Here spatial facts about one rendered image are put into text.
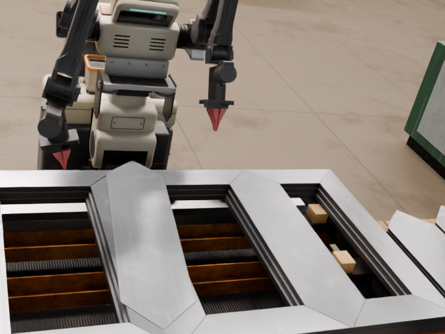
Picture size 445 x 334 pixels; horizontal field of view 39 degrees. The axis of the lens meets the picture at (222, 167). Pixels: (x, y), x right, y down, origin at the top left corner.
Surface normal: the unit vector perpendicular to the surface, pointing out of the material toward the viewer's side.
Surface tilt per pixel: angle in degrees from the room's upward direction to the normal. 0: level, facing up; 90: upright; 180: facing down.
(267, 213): 0
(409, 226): 0
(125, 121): 98
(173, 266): 0
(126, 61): 90
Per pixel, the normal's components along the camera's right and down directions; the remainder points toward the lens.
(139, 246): 0.20, -0.85
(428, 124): -0.94, -0.03
